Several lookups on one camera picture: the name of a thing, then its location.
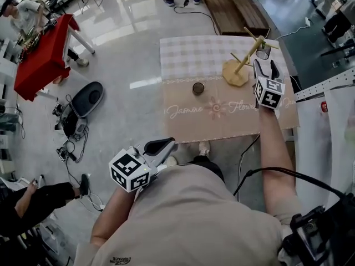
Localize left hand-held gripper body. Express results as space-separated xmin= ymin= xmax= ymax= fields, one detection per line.
xmin=108 ymin=146 xmax=159 ymax=194

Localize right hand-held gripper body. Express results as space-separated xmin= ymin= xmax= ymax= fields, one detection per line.
xmin=253 ymin=70 xmax=286 ymax=111

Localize wooden mug tree stand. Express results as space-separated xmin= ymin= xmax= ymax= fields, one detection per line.
xmin=222 ymin=26 xmax=280 ymax=87

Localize person's left forearm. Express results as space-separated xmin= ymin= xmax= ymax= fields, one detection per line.
xmin=90 ymin=186 xmax=140 ymax=247

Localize person's right forearm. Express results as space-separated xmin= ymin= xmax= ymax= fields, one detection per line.
xmin=257 ymin=104 xmax=300 ymax=216

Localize person's right white shoe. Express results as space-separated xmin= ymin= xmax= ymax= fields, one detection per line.
xmin=199 ymin=141 xmax=212 ymax=157

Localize person's black trousers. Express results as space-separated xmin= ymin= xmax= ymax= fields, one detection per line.
xmin=188 ymin=155 xmax=226 ymax=181

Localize white perforated metal rack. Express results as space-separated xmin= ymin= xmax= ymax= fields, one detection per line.
xmin=293 ymin=67 xmax=355 ymax=103

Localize checked beige tablecloth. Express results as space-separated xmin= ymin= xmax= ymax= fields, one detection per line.
xmin=159 ymin=35 xmax=302 ymax=145

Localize white power strip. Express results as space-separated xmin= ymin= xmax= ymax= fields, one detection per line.
xmin=276 ymin=17 xmax=312 ymax=40

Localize wooden floor platform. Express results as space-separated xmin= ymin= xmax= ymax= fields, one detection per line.
xmin=200 ymin=0 xmax=271 ymax=36

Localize person's beige shirt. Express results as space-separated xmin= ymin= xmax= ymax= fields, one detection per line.
xmin=74 ymin=163 xmax=303 ymax=266

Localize white curved shelf unit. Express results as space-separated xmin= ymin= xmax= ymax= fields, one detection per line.
xmin=293 ymin=84 xmax=355 ymax=200

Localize grey oval case lid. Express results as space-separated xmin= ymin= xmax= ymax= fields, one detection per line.
xmin=71 ymin=81 xmax=105 ymax=119

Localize white metal table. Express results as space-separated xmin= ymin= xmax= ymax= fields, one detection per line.
xmin=35 ymin=26 xmax=96 ymax=98

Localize red tablecloth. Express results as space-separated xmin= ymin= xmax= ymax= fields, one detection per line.
xmin=13 ymin=13 xmax=80 ymax=103

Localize white storage shelf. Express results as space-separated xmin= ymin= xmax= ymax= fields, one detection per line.
xmin=0 ymin=37 xmax=18 ymax=175

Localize golden metal dishes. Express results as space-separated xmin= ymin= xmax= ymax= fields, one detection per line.
xmin=16 ymin=25 xmax=43 ymax=50

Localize tangle of black cables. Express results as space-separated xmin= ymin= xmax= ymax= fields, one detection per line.
xmin=54 ymin=131 xmax=90 ymax=163

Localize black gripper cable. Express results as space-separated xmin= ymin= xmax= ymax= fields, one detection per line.
xmin=232 ymin=133 xmax=348 ymax=205

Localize black floor cable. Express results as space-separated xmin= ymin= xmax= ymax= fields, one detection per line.
xmin=173 ymin=0 xmax=220 ymax=36

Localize black camera rig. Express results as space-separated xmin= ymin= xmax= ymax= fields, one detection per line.
xmin=282 ymin=192 xmax=355 ymax=266

